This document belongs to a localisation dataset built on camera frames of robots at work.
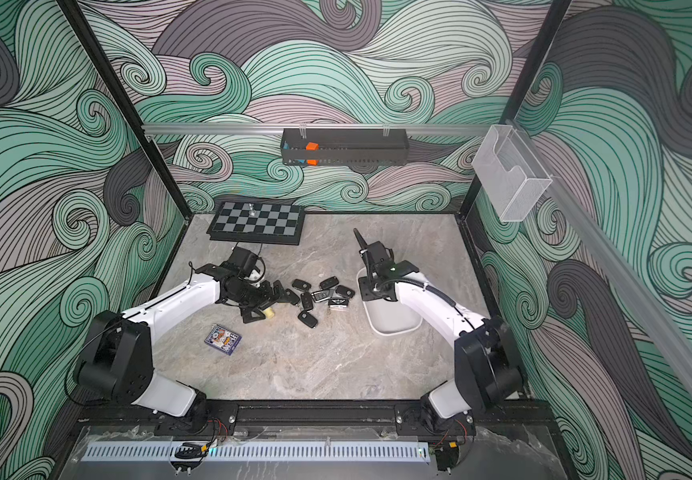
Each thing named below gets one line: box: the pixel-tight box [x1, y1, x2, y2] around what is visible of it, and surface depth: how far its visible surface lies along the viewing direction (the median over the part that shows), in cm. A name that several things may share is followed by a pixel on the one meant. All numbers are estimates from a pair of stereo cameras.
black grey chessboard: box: [206, 201, 306, 245], surface depth 116 cm
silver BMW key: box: [311, 290, 331, 303], surface depth 97 cm
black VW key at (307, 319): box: [297, 310, 318, 329], surface depth 92 cm
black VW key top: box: [292, 278, 312, 291], surface depth 100 cm
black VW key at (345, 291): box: [335, 285, 355, 298], surface depth 99 cm
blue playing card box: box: [204, 324, 243, 356], surface depth 87 cm
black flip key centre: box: [301, 292, 314, 311], surface depth 96 cm
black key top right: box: [319, 276, 339, 290], surface depth 100 cm
